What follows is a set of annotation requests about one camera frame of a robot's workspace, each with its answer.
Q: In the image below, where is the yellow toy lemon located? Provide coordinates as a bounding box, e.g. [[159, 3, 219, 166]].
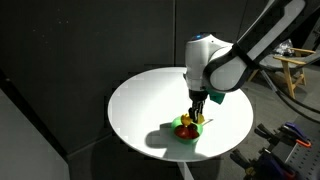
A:
[[196, 113, 206, 125]]

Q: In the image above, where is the white table pedestal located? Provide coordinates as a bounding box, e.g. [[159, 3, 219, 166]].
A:
[[176, 161, 196, 180]]

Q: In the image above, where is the dark blue clamp with orange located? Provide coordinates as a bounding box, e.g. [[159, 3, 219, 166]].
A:
[[229, 147, 298, 180]]

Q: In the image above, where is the small red toy fruit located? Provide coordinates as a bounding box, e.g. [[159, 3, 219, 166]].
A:
[[188, 129, 200, 140]]

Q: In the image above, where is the purple clamp with orange handle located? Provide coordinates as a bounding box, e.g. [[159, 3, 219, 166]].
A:
[[279, 121, 313, 149]]

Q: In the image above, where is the teal printed camera mount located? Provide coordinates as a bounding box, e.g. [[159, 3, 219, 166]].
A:
[[206, 87, 227, 105]]

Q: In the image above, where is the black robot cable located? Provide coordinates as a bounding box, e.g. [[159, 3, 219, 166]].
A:
[[259, 68, 320, 125]]

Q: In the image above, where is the red toy tomato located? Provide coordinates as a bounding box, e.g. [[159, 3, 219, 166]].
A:
[[174, 124, 190, 140]]

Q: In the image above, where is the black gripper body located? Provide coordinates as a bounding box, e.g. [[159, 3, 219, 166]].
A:
[[188, 88, 210, 105]]

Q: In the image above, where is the wooden chair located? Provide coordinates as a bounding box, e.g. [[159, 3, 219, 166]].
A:
[[247, 46, 317, 100]]

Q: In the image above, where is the yellow-orange toy fruit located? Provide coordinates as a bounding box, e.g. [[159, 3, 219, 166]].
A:
[[180, 113, 192, 127]]

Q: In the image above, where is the green plastic bowl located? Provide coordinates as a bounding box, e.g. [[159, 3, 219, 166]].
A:
[[170, 115, 204, 146]]

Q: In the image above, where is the perforated metal breadboard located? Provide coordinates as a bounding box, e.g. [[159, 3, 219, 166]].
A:
[[285, 142, 320, 180]]

